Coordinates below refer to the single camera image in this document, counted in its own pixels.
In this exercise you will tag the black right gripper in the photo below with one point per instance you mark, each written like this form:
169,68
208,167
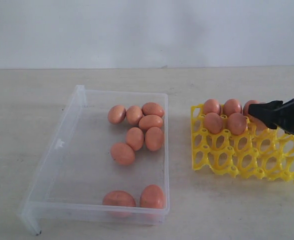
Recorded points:
274,114

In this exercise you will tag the brown egg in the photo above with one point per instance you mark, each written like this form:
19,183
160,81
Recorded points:
154,138
260,126
246,106
213,123
122,154
153,108
119,198
116,114
232,106
135,138
134,114
152,197
236,123
211,106
149,121

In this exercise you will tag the yellow plastic egg tray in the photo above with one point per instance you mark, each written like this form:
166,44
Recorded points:
264,154

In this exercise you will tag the clear plastic container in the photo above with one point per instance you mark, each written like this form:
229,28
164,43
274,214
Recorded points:
76,171

